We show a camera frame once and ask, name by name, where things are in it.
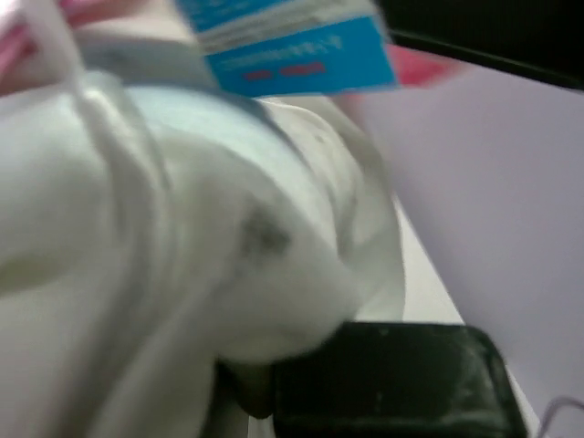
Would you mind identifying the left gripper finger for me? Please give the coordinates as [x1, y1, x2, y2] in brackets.
[273, 322, 527, 438]

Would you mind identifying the white pillow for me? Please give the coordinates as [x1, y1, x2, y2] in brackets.
[0, 0, 406, 438]

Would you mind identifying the pink pillowcase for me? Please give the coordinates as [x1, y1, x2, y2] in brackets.
[1, 1, 461, 95]

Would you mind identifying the blue pillow tag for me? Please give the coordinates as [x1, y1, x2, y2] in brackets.
[176, 0, 398, 97]

